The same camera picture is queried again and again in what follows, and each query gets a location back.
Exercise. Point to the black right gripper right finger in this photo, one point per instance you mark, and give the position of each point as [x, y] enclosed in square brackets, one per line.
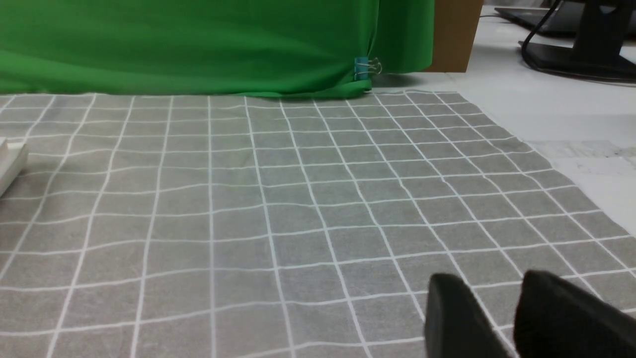
[556, 319]

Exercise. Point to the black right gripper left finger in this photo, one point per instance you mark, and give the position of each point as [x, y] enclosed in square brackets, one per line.
[455, 325]

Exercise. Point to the blue binder clip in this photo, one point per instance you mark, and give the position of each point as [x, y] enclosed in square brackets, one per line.
[365, 68]

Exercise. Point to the black monitor stand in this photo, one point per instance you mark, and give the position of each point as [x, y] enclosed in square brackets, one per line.
[580, 39]

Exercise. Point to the brown cardboard box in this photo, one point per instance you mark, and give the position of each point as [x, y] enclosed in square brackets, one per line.
[455, 26]

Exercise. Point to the green backdrop cloth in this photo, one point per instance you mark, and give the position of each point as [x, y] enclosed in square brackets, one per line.
[265, 48]

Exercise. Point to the grey checkered tablecloth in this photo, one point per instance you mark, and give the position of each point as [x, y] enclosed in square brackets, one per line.
[229, 227]

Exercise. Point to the top white self-driving book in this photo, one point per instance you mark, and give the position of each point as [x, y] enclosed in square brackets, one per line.
[13, 159]

